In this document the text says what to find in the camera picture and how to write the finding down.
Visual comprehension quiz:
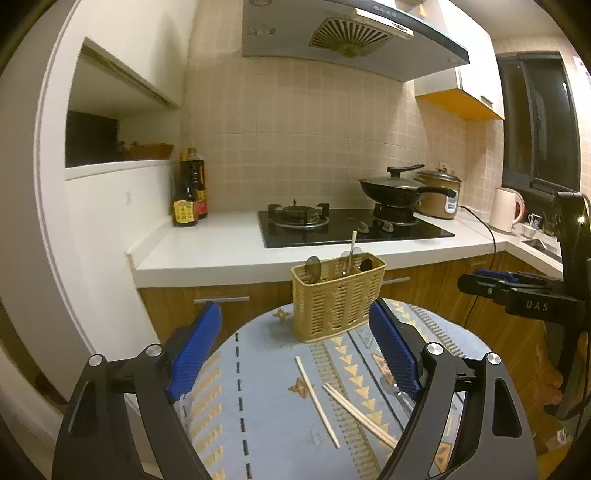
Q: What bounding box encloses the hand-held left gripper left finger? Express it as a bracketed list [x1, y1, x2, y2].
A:
[52, 301, 223, 480]

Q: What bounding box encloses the white and orange wall cabinet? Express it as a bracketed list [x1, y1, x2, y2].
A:
[414, 0, 505, 121]

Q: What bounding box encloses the grey range hood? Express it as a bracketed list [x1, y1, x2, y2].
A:
[241, 0, 471, 84]

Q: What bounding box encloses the golden rice cooker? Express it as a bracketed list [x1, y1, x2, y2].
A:
[414, 168, 463, 220]

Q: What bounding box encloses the black wok lid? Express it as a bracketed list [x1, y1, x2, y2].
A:
[360, 165, 428, 190]

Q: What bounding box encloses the dark soy sauce bottle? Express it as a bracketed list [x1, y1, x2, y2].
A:
[187, 148, 208, 220]
[173, 150, 199, 228]

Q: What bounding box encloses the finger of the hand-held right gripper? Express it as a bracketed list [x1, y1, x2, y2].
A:
[475, 270, 561, 288]
[458, 274, 522, 308]

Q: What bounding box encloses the black power cable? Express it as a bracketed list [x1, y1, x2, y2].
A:
[459, 205, 496, 324]

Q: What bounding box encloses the person's right hand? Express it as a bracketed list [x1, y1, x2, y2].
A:
[538, 344, 565, 402]

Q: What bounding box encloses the dark window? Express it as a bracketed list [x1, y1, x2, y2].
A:
[496, 52, 583, 192]

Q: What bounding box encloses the white electric kettle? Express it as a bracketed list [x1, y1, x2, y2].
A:
[489, 187, 526, 233]

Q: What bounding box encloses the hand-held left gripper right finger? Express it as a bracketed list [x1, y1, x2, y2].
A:
[369, 298, 541, 480]

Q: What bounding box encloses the blue patterned tablecloth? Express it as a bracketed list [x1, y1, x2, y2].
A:
[182, 298, 513, 480]

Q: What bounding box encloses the black gas cooktop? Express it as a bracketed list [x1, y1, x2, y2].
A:
[257, 203, 455, 250]

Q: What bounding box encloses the black wok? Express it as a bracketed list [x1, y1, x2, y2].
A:
[359, 180, 455, 206]

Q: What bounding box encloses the yellow plastic utensil basket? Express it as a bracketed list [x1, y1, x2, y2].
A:
[291, 252, 386, 343]

